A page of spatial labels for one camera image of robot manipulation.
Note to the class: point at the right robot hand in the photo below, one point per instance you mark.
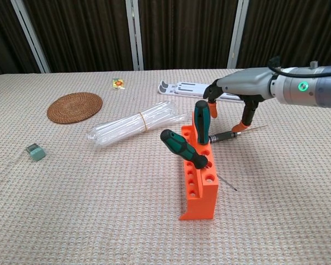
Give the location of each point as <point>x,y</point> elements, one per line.
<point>248,82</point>

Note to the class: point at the black precision screwdriver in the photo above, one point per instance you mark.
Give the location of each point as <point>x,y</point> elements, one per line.
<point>226,135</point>

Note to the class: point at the teal black screwdriver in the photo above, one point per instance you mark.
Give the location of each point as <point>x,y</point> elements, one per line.
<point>202,121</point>

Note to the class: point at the dark green black screwdriver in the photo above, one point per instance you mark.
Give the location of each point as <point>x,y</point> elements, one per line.
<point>182,147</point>

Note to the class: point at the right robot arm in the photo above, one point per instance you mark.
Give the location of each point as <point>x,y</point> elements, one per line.
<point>306,91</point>

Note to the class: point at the orange screwdriver rack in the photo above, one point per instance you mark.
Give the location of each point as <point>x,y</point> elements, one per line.
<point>204,198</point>

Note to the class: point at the white folding laptop stand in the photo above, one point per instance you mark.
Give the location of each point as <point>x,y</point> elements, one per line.
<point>187,89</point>

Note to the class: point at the yellow rubber band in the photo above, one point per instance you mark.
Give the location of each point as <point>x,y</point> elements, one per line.
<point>143,121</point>

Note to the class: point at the small yellow candy packet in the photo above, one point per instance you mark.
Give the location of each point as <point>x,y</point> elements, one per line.
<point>118,84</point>

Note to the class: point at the clear plastic tube bundle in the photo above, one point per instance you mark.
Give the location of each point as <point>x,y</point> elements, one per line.
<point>121,129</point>

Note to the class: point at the round woven rattan coaster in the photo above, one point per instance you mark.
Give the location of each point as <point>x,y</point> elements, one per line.
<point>74,108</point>

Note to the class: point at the beige waffle tablecloth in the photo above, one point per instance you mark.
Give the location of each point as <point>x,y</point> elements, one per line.
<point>99,207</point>

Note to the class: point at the small green box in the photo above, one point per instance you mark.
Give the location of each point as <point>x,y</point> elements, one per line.
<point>36,153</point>

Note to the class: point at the grey partition frame post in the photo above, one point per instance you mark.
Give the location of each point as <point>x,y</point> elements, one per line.
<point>135,36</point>
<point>237,36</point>
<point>30,36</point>

